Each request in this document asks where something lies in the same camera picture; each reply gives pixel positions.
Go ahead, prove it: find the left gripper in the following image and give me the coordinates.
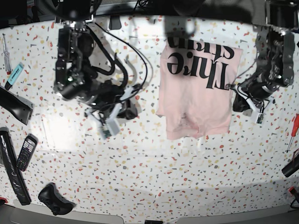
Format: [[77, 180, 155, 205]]
[[233, 79, 278, 112]]

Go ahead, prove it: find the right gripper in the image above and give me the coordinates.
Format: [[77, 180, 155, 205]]
[[79, 80, 138, 120]]

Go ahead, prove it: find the pink T-shirt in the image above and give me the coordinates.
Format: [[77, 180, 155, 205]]
[[157, 37, 242, 140]]

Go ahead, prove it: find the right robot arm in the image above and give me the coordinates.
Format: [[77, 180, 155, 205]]
[[54, 0, 141, 124]]

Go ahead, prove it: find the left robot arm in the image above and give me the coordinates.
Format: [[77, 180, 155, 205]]
[[231, 0, 299, 117]]

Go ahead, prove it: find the terrazzo pattern tablecloth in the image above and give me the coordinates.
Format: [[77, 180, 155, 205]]
[[0, 16, 299, 223]]

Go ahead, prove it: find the black cylindrical tool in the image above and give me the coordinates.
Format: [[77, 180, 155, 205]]
[[282, 157, 299, 177]]

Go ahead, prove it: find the red and black clamp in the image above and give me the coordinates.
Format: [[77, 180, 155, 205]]
[[289, 187, 299, 210]]

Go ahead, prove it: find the black stapler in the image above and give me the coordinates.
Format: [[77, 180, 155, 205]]
[[0, 86, 33, 125]]

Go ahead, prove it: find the teal highlighter marker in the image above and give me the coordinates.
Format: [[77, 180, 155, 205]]
[[5, 63, 24, 91]]

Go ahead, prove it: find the black game controller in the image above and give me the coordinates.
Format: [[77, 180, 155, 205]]
[[38, 183, 75, 216]]

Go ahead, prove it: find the long black bar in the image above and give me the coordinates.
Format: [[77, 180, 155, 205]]
[[0, 127, 31, 206]]

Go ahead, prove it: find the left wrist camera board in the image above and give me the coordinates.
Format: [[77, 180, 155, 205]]
[[251, 111, 264, 124]]

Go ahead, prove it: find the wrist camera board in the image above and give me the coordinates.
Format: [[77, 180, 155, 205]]
[[251, 111, 264, 124], [100, 119, 120, 139]]

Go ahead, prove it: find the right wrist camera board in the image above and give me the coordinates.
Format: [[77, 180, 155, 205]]
[[100, 119, 120, 139]]

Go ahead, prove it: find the red-handled screwdriver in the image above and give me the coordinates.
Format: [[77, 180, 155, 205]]
[[286, 113, 299, 152]]

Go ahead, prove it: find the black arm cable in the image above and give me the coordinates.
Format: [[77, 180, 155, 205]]
[[88, 22, 154, 94]]

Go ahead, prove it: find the black mount bracket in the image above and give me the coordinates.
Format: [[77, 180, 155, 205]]
[[109, 15, 122, 30]]

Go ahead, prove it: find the black cordless phone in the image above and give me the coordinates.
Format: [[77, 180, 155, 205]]
[[16, 133, 38, 172]]

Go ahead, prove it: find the clear-handled screwdriver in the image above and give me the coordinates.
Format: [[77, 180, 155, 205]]
[[2, 34, 12, 75]]

